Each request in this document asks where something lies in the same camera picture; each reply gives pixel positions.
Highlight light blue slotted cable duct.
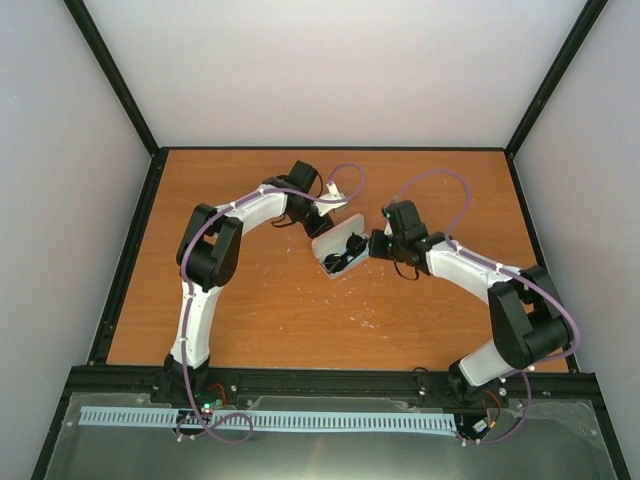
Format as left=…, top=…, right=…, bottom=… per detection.
left=77, top=406, right=456, bottom=436

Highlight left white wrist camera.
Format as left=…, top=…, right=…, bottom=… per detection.
left=314, top=181, right=348, bottom=217

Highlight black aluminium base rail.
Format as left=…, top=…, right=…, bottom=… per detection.
left=67, top=365, right=599, bottom=412

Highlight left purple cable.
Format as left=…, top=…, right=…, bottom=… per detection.
left=177, top=163, right=367, bottom=445

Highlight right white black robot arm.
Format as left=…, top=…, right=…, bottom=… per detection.
left=369, top=201, right=579, bottom=404

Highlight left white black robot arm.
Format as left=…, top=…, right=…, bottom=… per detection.
left=164, top=161, right=333, bottom=403

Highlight right black frame post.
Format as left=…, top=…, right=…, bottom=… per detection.
left=504, top=0, right=608, bottom=162

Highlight black frame post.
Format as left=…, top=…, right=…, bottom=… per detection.
left=504, top=0, right=608, bottom=162
left=63, top=0, right=160, bottom=158

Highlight pink glasses case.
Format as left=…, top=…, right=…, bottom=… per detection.
left=311, top=213, right=370, bottom=279

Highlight black thin-frame sunglasses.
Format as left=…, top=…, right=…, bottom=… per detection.
left=322, top=233, right=369, bottom=275

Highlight left black frame post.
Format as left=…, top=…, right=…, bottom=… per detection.
left=63, top=0, right=160, bottom=158

